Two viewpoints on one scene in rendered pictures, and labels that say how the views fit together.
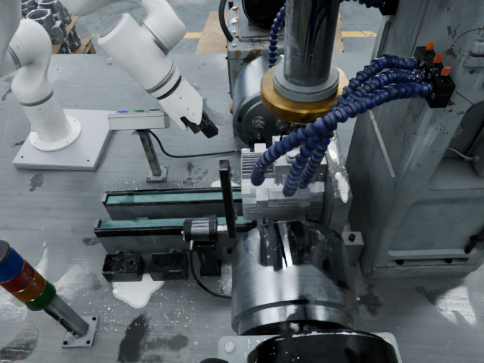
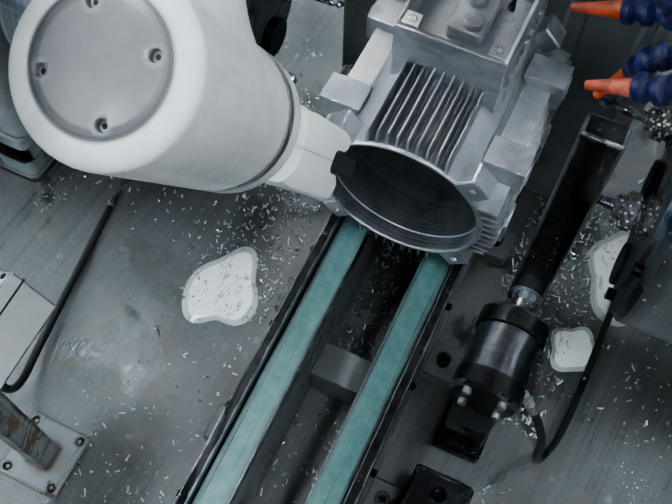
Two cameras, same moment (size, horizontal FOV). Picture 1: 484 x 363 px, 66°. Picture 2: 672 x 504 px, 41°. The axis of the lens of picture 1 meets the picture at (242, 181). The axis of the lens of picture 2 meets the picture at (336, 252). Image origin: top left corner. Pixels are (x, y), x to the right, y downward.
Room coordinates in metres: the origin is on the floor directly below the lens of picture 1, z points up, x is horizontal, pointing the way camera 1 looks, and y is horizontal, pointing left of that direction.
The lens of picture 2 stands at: (0.54, 0.40, 1.71)
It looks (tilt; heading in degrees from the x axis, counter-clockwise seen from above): 63 degrees down; 291
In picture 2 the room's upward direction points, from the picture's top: 1 degrees clockwise
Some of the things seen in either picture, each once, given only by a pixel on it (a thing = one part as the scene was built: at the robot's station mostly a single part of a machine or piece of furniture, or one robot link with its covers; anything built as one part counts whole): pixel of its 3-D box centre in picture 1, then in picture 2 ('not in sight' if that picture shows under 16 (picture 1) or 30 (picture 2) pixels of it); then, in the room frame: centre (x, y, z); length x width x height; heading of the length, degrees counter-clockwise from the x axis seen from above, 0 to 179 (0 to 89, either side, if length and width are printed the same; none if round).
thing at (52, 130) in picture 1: (46, 115); not in sight; (1.11, 0.70, 0.93); 0.19 x 0.19 x 0.18
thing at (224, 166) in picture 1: (227, 202); (558, 227); (0.50, 0.03, 1.12); 0.04 x 0.03 x 0.26; 87
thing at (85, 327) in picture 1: (45, 299); not in sight; (0.35, 0.45, 1.01); 0.08 x 0.08 x 0.42; 87
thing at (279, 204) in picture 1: (280, 184); (440, 119); (0.62, -0.10, 1.01); 0.20 x 0.19 x 0.19; 87
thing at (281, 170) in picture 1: (297, 159); (470, 23); (0.62, -0.14, 1.11); 0.12 x 0.11 x 0.07; 87
